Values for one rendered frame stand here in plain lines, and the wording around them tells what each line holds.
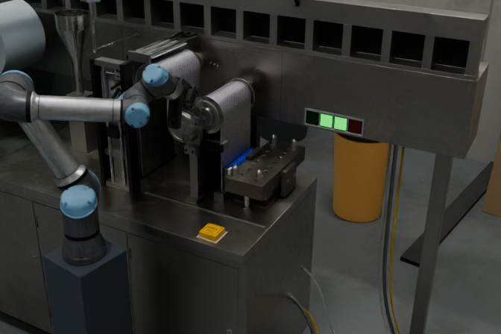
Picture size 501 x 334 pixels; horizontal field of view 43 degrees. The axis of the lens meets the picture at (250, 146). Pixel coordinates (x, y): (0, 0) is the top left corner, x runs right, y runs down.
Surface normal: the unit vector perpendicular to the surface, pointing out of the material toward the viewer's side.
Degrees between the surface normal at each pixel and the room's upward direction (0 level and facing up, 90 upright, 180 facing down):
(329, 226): 0
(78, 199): 8
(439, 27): 90
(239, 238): 0
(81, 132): 90
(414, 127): 90
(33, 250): 90
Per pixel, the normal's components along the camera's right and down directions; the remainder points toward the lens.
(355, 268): 0.01, -0.91
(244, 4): -0.47, 0.37
